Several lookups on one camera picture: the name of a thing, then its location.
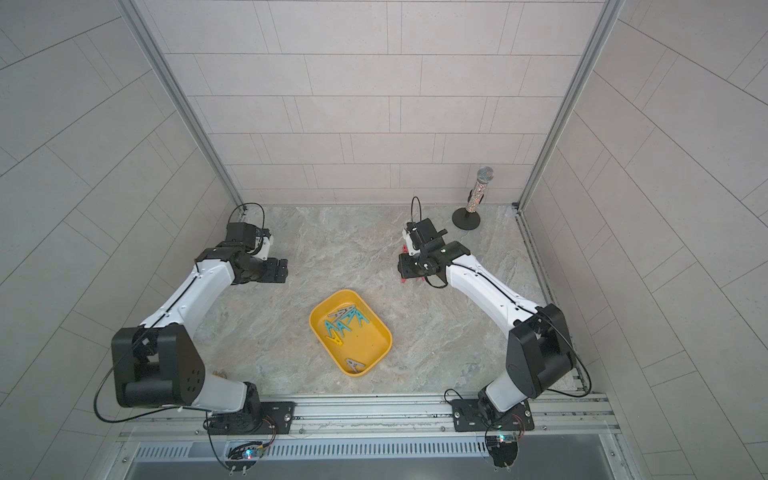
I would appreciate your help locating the aluminium mounting rail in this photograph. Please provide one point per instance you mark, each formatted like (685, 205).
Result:
(421, 415)

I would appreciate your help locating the teal clothespin in box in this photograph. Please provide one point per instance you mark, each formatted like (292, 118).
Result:
(331, 329)

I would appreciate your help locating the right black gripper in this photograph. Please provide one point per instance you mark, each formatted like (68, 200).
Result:
(406, 267)

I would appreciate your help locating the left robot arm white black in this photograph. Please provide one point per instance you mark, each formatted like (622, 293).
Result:
(157, 364)

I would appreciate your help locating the yellow plastic storage box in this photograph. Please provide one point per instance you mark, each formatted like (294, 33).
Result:
(367, 344)

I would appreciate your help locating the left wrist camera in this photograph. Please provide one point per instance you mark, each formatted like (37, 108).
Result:
(263, 245)

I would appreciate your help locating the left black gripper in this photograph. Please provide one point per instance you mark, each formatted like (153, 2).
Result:
(272, 270)

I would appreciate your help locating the yellow clothespin in box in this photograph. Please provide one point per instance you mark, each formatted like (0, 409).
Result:
(335, 339)

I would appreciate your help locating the teal clothespin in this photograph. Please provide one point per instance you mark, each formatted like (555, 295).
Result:
(360, 317)
(331, 329)

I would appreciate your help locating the left green circuit board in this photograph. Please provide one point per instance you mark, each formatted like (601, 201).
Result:
(241, 458)

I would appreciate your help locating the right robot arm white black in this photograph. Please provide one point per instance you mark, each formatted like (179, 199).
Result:
(539, 352)

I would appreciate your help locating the glitter microphone on black stand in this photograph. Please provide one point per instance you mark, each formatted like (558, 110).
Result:
(467, 218)

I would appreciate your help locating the grey clothespin in box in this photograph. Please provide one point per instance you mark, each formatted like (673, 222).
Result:
(355, 366)

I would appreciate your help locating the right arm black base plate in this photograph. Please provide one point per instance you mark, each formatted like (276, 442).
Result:
(468, 417)

